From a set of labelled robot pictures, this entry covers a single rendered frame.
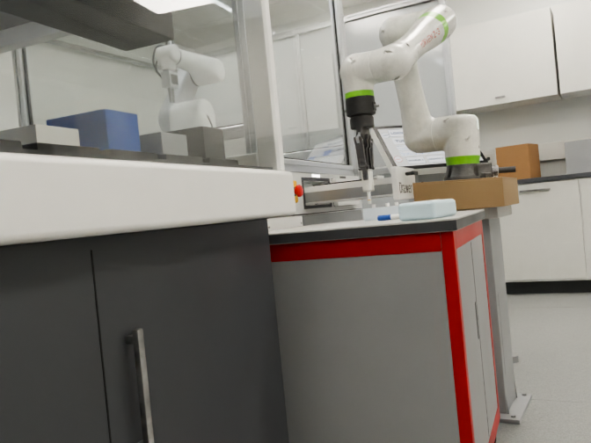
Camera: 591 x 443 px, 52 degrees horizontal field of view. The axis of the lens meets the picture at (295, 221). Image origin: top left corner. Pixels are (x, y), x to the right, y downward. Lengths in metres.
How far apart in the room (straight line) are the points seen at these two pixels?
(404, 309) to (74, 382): 0.83
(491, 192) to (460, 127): 0.30
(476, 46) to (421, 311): 4.27
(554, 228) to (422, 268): 3.60
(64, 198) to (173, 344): 0.40
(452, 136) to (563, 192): 2.72
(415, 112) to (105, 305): 1.67
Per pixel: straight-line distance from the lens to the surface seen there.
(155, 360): 1.06
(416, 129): 2.40
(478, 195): 2.21
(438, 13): 2.22
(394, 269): 1.47
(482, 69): 5.52
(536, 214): 5.02
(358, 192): 2.09
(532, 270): 5.06
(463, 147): 2.34
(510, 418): 2.37
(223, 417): 1.26
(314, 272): 1.53
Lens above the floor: 0.80
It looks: 1 degrees down
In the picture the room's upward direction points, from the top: 6 degrees counter-clockwise
